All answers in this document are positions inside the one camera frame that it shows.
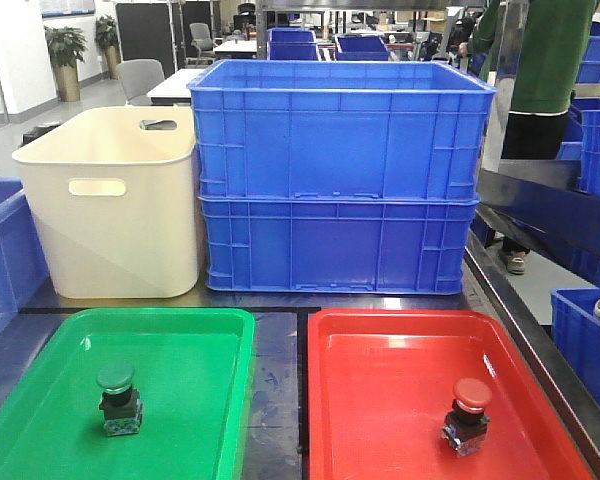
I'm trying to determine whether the blue bin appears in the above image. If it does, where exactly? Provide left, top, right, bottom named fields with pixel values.
left=551, top=288, right=600, bottom=405
left=0, top=177, right=49, bottom=333

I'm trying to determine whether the grey office chair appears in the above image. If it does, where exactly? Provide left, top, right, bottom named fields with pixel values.
left=117, top=59, right=165, bottom=106

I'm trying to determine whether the potted plant gold pot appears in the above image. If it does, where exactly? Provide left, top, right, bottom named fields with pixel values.
left=44, top=26, right=87, bottom=102

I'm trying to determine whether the lower stacked blue crate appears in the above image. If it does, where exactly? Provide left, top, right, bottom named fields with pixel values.
left=201, top=196, right=478, bottom=295

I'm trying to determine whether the blue bin far left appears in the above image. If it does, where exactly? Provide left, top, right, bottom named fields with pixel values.
left=0, top=177, right=49, bottom=333

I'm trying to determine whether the blue bin far right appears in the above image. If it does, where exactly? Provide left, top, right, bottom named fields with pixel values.
left=551, top=288, right=600, bottom=405

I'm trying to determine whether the upper stacked blue crate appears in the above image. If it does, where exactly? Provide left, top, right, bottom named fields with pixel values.
left=189, top=60, right=495, bottom=201

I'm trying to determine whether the person in green jacket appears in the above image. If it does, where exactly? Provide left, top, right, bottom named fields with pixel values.
left=457, top=0, right=600, bottom=276

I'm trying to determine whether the green plastic tray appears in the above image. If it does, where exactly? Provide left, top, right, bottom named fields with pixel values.
left=0, top=308, right=255, bottom=479

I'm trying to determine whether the stacked blue crate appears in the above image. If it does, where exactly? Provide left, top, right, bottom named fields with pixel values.
left=201, top=196, right=478, bottom=295
left=189, top=60, right=495, bottom=201

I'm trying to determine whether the red mushroom push button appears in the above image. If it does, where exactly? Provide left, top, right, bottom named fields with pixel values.
left=441, top=377, right=493, bottom=457

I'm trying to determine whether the red plastic tray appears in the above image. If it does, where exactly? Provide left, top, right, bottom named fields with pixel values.
left=308, top=309, right=592, bottom=479

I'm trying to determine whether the green mushroom push button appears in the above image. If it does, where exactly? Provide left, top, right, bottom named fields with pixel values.
left=96, top=361, right=143, bottom=436

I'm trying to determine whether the cream plastic basket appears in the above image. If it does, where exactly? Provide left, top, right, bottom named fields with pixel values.
left=12, top=106, right=201, bottom=299

